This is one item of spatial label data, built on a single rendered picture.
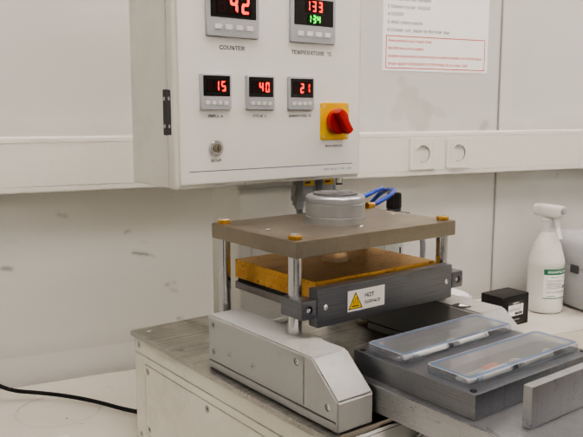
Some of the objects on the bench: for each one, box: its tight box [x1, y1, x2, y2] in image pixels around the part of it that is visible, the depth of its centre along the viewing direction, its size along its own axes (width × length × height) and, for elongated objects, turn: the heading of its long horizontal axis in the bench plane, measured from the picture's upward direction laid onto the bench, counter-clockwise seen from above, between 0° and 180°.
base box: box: [134, 337, 313, 437], centre depth 99 cm, size 54×38×17 cm
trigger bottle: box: [527, 203, 567, 314], centre depth 167 cm, size 9×8×25 cm
